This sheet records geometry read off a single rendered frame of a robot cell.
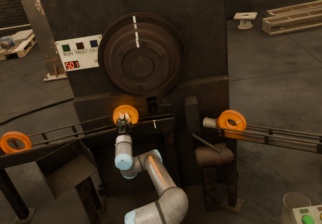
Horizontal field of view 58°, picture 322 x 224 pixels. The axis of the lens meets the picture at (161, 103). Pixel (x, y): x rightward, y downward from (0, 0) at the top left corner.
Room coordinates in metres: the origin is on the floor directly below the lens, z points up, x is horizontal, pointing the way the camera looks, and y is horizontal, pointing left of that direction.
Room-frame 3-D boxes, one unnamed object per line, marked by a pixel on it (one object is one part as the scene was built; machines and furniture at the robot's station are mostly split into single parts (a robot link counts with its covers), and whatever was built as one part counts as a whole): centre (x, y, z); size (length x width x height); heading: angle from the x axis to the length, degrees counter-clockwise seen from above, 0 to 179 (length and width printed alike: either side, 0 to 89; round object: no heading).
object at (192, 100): (1.48, -0.18, 0.68); 0.11 x 0.08 x 0.24; 177
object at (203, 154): (1.33, -0.27, 0.27); 0.22 x 0.13 x 0.53; 87
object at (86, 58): (1.60, 0.39, 1.15); 0.26 x 0.02 x 0.18; 87
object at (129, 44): (1.38, 0.06, 1.11); 0.28 x 0.06 x 0.28; 87
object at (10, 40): (5.51, 2.60, 0.25); 0.40 x 0.24 x 0.22; 177
